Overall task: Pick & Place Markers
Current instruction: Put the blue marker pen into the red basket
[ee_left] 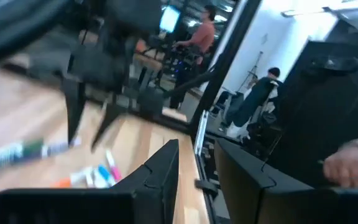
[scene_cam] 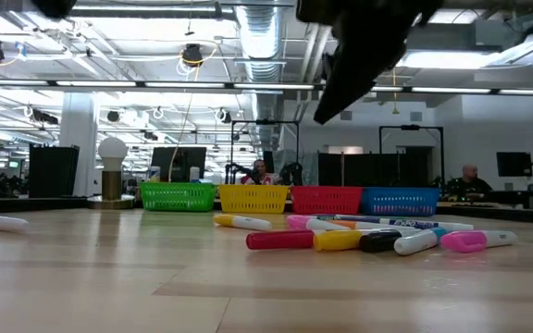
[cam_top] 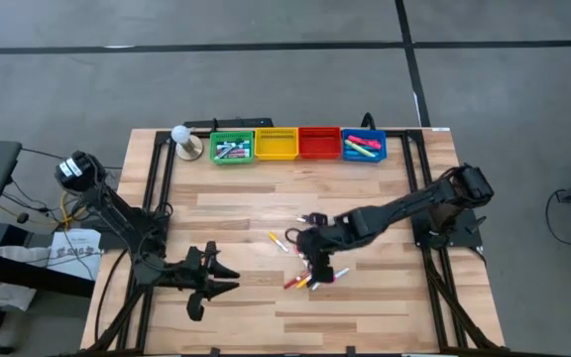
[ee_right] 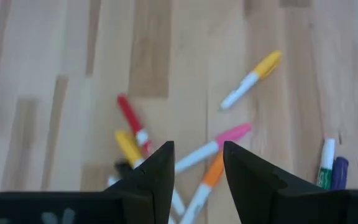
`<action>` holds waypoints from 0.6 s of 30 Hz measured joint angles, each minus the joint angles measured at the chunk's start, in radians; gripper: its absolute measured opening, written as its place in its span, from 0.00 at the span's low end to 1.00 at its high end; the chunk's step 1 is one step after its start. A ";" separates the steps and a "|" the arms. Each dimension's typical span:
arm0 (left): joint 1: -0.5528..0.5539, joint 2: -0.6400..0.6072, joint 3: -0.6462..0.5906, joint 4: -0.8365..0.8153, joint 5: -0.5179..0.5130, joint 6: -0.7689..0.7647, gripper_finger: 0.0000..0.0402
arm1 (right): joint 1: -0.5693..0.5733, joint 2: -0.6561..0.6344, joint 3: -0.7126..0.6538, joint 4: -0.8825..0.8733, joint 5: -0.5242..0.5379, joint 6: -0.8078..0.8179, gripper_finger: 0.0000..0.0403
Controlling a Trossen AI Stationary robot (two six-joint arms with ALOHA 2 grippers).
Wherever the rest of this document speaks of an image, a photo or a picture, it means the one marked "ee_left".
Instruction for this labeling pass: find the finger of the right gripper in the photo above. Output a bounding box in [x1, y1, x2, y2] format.
[91, 104, 127, 152]
[62, 79, 85, 146]

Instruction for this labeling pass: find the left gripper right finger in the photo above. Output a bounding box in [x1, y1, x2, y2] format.
[214, 139, 335, 224]

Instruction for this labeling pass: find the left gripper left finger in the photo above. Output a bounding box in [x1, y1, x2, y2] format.
[110, 139, 180, 224]

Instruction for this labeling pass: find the green cap small marker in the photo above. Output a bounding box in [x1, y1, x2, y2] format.
[0, 139, 48, 169]

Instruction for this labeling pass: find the pink cap small marker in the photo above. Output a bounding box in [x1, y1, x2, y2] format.
[105, 149, 123, 183]

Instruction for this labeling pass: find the lit computer monitor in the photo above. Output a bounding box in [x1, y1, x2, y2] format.
[158, 5, 181, 34]

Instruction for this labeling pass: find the person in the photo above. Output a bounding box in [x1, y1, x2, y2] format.
[219, 67, 284, 139]
[169, 4, 217, 110]

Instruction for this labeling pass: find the person's hand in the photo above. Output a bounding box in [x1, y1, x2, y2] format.
[322, 144, 358, 189]

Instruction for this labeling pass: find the large black panel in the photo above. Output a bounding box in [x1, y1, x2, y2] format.
[267, 40, 358, 189]

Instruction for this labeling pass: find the white metal rail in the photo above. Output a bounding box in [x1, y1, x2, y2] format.
[193, 110, 210, 156]

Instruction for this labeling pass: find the black frame post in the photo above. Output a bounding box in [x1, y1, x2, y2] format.
[188, 0, 262, 142]

